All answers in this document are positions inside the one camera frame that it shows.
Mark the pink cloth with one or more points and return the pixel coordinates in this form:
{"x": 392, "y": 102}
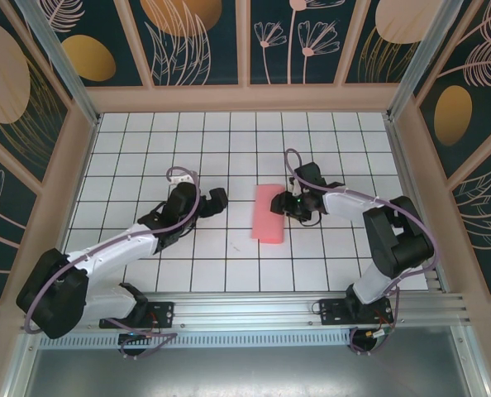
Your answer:
{"x": 266, "y": 225}

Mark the long aluminium mounting rail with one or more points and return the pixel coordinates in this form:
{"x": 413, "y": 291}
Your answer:
{"x": 245, "y": 308}

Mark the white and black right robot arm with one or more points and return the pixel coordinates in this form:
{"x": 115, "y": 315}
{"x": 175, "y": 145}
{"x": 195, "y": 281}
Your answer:
{"x": 344, "y": 204}

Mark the aluminium corner post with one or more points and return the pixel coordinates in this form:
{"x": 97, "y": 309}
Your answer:
{"x": 63, "y": 70}
{"x": 419, "y": 58}

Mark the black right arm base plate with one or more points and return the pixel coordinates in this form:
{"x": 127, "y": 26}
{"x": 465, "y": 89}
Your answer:
{"x": 332, "y": 312}

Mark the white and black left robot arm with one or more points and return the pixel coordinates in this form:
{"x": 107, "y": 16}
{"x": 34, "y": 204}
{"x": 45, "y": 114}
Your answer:
{"x": 113, "y": 248}

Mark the aluminium table side rail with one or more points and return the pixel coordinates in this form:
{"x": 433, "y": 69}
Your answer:
{"x": 404, "y": 173}

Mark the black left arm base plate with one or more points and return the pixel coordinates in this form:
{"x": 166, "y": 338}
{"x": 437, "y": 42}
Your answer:
{"x": 163, "y": 310}

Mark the grey metal sheet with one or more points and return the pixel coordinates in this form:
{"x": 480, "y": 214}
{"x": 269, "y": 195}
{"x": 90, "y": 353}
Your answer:
{"x": 245, "y": 372}

